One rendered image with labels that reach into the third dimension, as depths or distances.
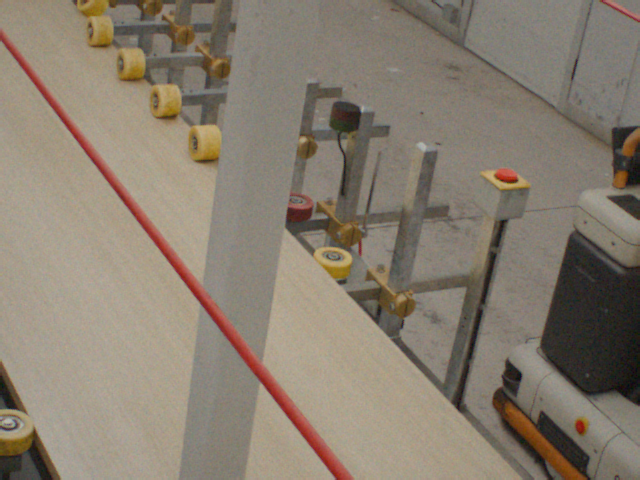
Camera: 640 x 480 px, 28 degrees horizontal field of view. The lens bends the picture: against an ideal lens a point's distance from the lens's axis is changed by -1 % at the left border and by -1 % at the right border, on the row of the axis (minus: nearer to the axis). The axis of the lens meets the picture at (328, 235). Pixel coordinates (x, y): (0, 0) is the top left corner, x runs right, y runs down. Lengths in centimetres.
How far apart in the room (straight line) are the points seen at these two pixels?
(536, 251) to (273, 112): 397
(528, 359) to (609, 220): 54
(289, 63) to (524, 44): 564
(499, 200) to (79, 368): 81
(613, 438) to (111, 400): 170
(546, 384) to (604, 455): 29
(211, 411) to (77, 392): 102
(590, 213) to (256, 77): 251
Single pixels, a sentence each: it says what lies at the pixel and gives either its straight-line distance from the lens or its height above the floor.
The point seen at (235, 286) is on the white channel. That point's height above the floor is 161.
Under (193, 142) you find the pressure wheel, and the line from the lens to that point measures 301.
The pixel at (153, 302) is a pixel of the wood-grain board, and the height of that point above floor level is 90.
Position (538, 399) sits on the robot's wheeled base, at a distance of 370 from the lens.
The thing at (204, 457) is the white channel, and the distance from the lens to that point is 121.
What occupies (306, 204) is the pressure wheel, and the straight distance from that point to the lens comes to 288.
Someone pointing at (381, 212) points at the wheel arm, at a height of 86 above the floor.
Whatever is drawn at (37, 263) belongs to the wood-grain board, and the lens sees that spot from 255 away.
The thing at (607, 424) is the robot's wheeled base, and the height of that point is 28.
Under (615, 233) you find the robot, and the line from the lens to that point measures 342.
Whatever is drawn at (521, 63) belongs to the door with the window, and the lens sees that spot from 668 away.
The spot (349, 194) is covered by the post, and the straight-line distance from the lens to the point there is 289.
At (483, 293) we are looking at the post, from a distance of 251.
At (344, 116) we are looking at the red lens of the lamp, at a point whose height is 114.
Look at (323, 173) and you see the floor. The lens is 524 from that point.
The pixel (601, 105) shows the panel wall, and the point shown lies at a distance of 620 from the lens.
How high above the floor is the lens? 216
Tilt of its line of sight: 27 degrees down
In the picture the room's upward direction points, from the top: 10 degrees clockwise
